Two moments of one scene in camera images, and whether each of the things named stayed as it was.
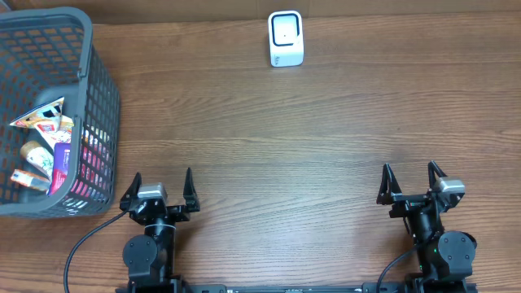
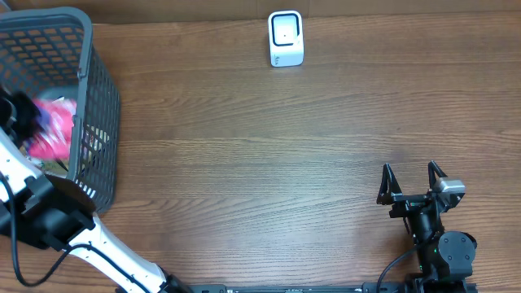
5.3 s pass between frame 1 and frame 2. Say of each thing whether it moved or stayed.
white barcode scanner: stayed
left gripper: moved
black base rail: stayed
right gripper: stayed
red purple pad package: moved
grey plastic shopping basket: stayed
